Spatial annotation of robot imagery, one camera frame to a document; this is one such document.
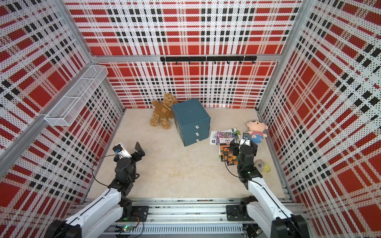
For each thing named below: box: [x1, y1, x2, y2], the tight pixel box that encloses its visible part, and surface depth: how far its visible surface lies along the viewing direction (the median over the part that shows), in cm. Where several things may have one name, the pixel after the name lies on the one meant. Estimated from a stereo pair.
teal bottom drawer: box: [183, 132, 210, 147], surface depth 100 cm
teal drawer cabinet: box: [171, 98, 211, 147], surface depth 91 cm
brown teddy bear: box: [149, 92, 179, 130], surface depth 113 cm
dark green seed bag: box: [234, 130, 242, 144], surface depth 107 cm
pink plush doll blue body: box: [246, 119, 269, 144], surface depth 103 cm
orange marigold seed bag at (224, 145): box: [219, 137, 238, 162], surface depth 98 cm
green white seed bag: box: [220, 127, 237, 137], surface depth 109 cm
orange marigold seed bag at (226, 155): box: [219, 145, 239, 166], surface depth 95 cm
